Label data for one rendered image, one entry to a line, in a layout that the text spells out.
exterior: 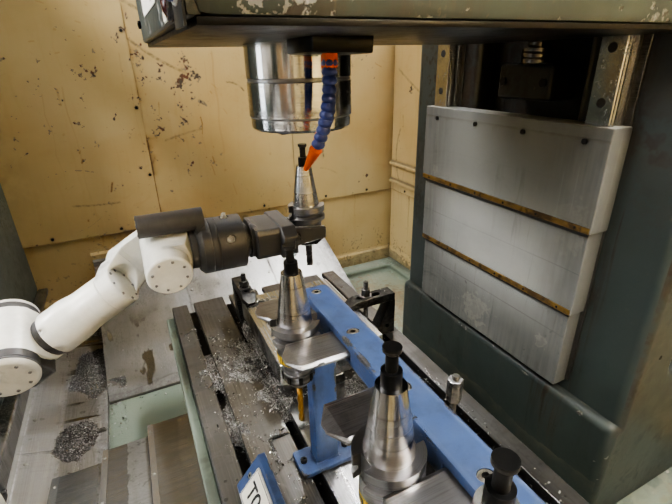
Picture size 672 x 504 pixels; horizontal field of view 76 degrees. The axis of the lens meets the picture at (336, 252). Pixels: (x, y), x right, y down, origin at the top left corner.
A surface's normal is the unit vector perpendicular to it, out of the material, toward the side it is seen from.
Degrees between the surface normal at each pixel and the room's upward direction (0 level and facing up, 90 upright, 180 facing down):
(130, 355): 24
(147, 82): 90
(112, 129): 90
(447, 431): 0
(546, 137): 92
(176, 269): 102
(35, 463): 17
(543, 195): 89
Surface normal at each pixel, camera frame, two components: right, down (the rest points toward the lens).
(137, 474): -0.08, -0.95
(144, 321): 0.16, -0.69
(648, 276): -0.90, 0.19
